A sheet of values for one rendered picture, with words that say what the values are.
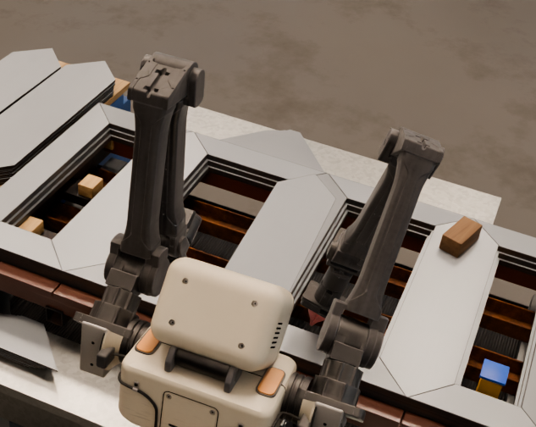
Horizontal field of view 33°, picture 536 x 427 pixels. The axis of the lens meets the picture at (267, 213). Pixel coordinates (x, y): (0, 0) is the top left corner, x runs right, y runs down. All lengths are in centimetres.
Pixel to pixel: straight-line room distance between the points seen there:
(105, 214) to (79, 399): 52
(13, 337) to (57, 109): 88
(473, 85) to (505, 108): 26
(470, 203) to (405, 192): 129
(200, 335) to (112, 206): 105
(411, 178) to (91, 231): 105
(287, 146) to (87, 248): 86
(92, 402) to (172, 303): 76
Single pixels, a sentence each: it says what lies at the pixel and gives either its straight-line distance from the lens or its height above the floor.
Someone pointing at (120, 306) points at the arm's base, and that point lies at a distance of 166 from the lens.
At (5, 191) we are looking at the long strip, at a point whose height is 87.
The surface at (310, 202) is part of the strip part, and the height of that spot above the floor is 87.
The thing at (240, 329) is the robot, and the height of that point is 134.
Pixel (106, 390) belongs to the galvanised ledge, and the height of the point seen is 68.
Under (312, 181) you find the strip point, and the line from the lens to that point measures 264.
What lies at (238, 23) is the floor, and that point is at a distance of 549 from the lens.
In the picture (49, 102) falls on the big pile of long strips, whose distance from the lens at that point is 297.
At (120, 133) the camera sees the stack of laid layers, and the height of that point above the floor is 85.
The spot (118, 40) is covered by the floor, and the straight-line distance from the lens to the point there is 521.
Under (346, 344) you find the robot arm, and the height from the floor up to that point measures 126.
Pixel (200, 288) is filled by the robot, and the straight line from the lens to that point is 149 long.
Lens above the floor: 238
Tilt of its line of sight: 37 degrees down
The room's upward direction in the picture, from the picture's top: 7 degrees clockwise
